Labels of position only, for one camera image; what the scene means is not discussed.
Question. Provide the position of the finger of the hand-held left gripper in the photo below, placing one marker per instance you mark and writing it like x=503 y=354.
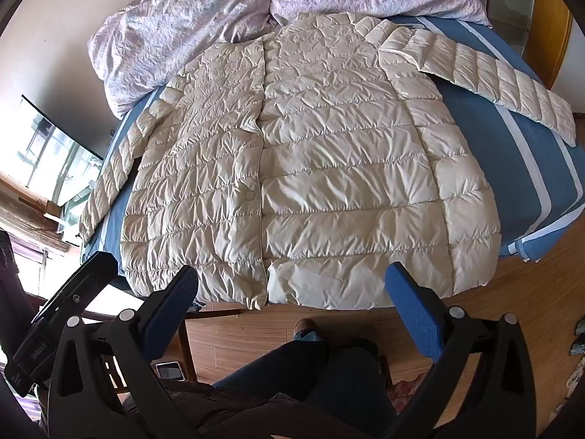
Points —
x=77 y=288

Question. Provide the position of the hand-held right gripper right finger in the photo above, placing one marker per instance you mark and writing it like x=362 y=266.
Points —
x=416 y=311

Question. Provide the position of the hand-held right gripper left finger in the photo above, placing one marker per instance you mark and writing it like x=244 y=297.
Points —
x=176 y=297

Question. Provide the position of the cream puffer jacket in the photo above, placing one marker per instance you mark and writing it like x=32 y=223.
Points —
x=320 y=169

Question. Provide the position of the smartphone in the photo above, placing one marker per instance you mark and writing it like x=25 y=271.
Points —
x=169 y=370

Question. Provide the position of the small cardboard box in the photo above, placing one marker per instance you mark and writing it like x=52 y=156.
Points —
x=54 y=210

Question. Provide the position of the wooden television stand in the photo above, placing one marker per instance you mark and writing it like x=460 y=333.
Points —
x=27 y=224

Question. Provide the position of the person's brown shoe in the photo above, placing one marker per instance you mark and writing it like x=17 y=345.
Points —
x=305 y=329

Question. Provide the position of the person's legs in dark pants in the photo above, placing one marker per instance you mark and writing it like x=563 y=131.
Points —
x=283 y=388

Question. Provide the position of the flat screen television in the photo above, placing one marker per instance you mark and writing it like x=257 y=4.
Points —
x=50 y=146

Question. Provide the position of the patterned cloth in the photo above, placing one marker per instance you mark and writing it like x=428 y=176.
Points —
x=576 y=343

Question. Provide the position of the blue striped bed sheet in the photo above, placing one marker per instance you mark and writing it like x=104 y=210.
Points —
x=502 y=146

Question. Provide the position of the pink floral duvet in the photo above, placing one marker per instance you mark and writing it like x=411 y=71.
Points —
x=183 y=23

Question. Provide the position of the wooden furniture panel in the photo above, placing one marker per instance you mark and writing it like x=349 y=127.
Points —
x=550 y=32

